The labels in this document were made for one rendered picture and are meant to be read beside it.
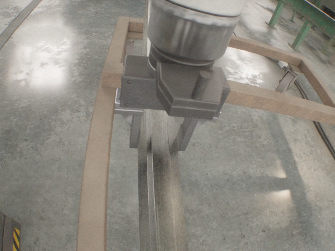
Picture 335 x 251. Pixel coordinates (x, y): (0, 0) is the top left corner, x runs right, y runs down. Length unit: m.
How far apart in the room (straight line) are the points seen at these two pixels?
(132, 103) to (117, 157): 0.64
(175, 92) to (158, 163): 0.16
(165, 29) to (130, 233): 0.68
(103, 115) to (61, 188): 0.36
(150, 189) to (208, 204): 0.58
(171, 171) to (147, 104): 0.12
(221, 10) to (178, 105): 0.09
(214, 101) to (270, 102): 0.63
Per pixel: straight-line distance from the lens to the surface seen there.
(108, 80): 0.70
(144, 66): 0.27
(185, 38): 0.21
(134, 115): 0.31
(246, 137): 1.15
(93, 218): 0.49
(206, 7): 0.19
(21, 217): 0.87
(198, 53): 0.22
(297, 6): 2.89
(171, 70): 0.21
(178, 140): 0.38
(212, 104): 0.19
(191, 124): 0.33
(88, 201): 0.50
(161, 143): 0.35
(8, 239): 0.51
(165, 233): 0.30
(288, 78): 1.48
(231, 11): 0.21
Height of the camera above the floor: 0.77
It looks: 50 degrees down
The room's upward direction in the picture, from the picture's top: 18 degrees clockwise
